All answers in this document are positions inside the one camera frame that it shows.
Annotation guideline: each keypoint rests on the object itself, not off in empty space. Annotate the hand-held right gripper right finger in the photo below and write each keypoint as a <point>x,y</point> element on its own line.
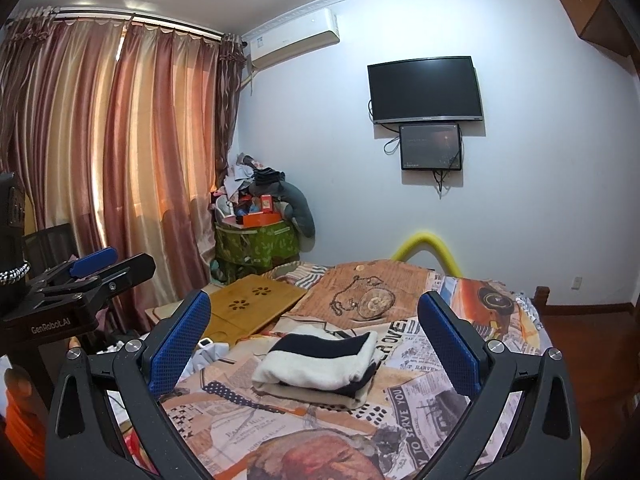
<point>450,345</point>

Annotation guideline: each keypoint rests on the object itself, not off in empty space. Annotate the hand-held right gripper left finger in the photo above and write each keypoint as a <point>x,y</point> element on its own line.
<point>182,345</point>

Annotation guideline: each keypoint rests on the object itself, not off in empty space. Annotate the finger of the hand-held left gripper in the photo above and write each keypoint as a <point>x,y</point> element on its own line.
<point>130,270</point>
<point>92,261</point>

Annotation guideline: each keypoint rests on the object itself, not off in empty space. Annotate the white and black towel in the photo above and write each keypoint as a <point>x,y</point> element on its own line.
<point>315,365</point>

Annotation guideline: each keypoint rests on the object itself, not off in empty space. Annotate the pile of clothes and papers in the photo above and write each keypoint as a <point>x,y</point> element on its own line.
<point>245,180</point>

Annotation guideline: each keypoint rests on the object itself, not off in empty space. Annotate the person's left hand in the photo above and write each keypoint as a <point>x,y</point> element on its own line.
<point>20,384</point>

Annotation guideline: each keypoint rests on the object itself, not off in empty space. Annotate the small white device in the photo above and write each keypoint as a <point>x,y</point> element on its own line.
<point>205,344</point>

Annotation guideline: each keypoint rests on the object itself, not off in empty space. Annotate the white cloth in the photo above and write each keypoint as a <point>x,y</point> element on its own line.
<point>210,360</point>

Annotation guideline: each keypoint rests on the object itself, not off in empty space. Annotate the bamboo lap table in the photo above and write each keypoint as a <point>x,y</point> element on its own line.
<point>250,300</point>

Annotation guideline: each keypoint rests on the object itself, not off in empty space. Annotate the pink and gold curtain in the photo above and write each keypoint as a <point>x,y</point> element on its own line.
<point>130,160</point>

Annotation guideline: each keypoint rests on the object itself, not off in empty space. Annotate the yellow foam tube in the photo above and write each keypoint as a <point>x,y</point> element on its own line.
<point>425,239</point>

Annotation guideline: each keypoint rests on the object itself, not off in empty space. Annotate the green patterned storage bin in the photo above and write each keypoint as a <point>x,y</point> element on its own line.
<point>260,247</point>

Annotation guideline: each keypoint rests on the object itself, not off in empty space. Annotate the printed blanket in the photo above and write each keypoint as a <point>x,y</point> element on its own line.
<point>350,435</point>

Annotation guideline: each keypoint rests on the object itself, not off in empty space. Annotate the orange flat box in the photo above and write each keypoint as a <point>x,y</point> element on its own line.
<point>260,219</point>

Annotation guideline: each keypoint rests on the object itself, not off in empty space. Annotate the small red box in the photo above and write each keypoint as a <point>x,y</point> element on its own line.
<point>267,204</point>

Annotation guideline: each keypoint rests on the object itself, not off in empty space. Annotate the grey plush toy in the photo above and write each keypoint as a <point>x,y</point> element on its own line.
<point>300,210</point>

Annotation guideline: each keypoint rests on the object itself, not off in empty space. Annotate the small black monitor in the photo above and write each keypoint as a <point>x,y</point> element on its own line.
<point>430,146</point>

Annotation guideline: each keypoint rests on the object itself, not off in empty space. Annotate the curtain rod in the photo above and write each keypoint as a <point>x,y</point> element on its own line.
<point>125,16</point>

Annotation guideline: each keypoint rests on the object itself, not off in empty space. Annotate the white air conditioner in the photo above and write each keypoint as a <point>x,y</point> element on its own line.
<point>295,35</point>

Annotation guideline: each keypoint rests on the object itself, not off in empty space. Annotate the wooden bed post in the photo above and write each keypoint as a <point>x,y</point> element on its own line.
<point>541,302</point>

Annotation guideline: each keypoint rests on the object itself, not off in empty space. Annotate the white wall socket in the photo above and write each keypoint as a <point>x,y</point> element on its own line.
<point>577,282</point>

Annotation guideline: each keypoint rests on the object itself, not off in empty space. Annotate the black wall television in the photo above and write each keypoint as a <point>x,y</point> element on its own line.
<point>425,90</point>

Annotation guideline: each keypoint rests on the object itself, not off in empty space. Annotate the wooden wall cabinet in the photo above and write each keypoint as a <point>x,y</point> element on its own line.
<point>590,0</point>

